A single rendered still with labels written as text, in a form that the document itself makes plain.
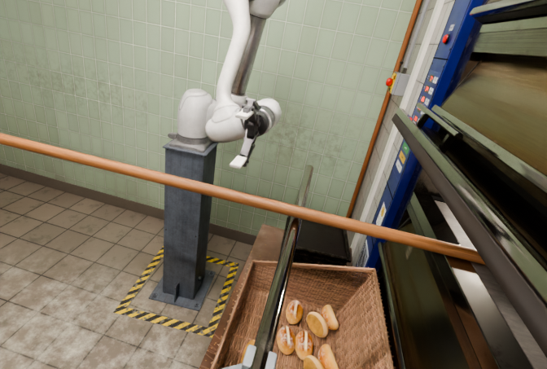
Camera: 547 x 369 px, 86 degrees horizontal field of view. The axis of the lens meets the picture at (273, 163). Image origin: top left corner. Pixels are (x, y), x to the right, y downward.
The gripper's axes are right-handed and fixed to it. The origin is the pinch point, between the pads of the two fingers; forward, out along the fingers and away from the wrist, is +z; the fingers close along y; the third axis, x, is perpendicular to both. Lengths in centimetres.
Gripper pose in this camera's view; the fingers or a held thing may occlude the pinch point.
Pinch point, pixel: (238, 141)
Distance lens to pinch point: 76.5
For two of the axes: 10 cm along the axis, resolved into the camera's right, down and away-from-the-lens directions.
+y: -1.7, 9.0, 4.1
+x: -9.7, -2.3, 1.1
